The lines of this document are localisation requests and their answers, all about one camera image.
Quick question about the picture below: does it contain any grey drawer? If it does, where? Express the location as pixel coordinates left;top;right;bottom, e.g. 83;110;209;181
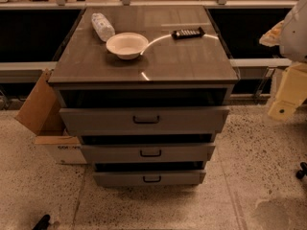
59;106;229;136
93;170;205;187
81;143;215;163

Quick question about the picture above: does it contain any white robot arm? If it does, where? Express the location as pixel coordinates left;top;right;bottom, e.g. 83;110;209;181
259;0;307;121

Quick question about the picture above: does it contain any grey drawer cabinet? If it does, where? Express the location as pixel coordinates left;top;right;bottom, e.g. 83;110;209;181
49;6;238;173

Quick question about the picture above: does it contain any grey bottom drawer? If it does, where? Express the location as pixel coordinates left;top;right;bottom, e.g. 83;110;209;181
93;170;205;187

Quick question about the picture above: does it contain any grey top drawer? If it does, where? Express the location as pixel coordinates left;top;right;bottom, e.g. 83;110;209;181
59;106;229;136

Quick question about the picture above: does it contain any black chair caster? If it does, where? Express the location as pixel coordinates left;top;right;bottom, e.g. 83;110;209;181
295;162;307;179

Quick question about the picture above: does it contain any white paper bowl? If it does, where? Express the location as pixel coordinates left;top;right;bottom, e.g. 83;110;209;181
106;33;149;60

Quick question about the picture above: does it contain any clear plastic water bottle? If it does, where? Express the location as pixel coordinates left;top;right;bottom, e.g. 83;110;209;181
91;13;115;42

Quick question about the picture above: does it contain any cardboard box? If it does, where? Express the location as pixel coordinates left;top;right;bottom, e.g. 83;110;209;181
15;69;86;165

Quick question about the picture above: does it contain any black object on floor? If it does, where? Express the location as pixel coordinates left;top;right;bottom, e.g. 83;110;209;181
32;215;50;230

